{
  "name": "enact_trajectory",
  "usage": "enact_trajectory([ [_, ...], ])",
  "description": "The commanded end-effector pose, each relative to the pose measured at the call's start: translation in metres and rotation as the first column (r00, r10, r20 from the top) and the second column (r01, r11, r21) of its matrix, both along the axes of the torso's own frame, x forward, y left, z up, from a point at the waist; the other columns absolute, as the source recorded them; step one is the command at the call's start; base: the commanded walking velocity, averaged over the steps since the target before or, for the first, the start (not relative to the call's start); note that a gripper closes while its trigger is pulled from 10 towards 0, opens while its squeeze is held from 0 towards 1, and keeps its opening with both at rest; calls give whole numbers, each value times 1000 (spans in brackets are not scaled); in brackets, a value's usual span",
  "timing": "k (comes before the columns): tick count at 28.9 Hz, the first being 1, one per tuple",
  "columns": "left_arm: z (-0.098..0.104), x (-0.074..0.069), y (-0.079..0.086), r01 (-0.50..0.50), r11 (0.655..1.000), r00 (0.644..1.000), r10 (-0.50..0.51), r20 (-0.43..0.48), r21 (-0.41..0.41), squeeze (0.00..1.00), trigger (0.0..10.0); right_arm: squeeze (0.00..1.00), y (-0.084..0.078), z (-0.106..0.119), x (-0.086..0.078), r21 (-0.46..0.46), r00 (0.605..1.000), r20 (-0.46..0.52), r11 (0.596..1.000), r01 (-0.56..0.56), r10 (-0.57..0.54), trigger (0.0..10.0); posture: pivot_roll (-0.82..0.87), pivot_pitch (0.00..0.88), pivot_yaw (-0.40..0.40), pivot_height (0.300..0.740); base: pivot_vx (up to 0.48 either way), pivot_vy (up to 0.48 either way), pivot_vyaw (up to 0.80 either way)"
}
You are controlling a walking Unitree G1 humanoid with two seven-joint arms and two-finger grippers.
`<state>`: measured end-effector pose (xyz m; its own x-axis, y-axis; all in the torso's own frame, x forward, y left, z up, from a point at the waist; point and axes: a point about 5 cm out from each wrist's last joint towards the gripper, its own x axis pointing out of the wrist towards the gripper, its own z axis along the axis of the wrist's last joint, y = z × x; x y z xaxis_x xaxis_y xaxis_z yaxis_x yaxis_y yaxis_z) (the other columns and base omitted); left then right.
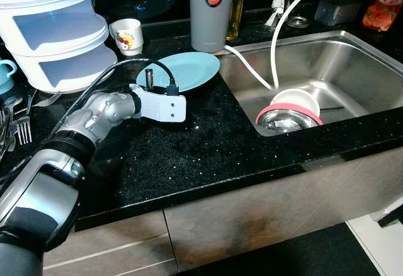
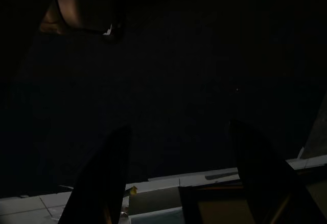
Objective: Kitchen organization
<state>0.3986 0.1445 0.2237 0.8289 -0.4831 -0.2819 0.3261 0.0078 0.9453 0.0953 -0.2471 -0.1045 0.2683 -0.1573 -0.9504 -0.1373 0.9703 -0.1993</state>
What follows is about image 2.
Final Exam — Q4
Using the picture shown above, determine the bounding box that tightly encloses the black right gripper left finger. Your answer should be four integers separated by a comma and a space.
57, 123, 133, 224

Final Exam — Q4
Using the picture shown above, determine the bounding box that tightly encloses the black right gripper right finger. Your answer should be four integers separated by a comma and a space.
228, 120, 327, 224

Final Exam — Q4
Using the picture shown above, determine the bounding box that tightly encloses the black floor mat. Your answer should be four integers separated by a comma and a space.
0, 0, 327, 201

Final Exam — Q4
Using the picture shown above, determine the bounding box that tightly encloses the tan foot in dark sandal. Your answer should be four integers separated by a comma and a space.
39, 0, 126, 43

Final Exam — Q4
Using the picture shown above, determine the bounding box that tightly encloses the brown cardboard box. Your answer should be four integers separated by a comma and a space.
178, 182, 292, 224

